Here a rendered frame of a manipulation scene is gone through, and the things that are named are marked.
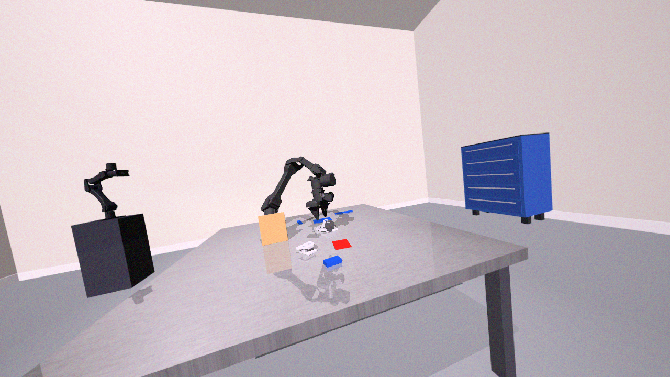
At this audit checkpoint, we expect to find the blue rectangular block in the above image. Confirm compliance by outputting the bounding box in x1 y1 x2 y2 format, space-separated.
323 256 342 268

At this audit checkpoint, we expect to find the red flat rectangular plate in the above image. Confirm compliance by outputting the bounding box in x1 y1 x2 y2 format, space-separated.
332 239 352 250

